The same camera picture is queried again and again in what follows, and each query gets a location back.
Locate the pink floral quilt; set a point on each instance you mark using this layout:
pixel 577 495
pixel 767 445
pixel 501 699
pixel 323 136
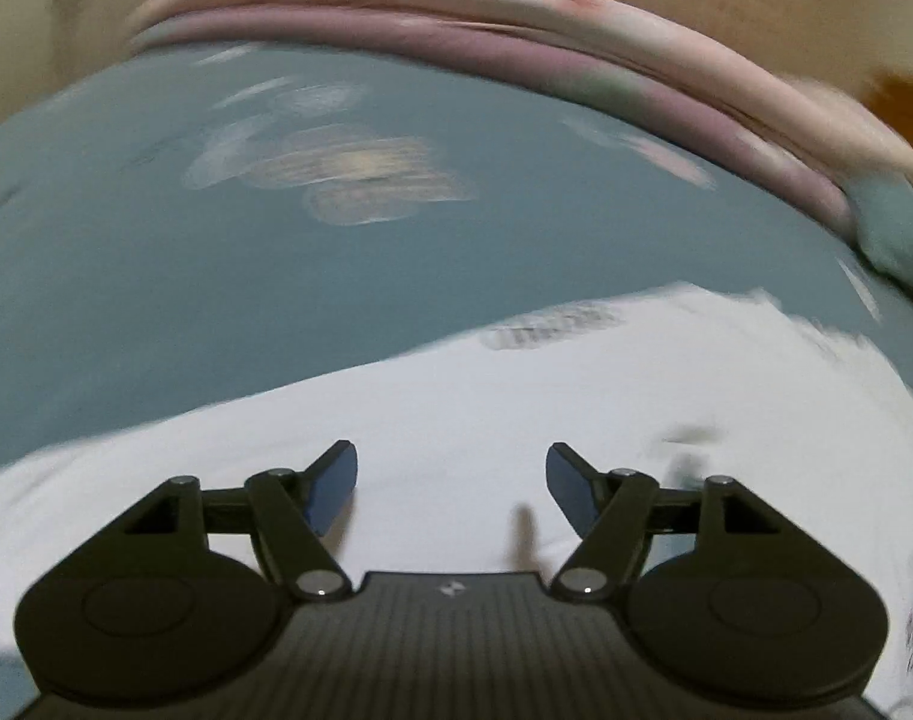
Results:
pixel 501 4

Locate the wooden headboard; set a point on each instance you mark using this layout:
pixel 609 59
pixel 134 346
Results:
pixel 906 112

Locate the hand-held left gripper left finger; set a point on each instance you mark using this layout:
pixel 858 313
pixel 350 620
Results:
pixel 336 487

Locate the white long-sleeve printed shirt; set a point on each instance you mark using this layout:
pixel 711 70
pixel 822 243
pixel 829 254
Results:
pixel 441 405

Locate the teal pillow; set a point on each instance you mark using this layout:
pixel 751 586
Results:
pixel 899 232

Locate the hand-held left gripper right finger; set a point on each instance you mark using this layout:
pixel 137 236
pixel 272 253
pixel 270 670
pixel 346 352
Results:
pixel 569 487

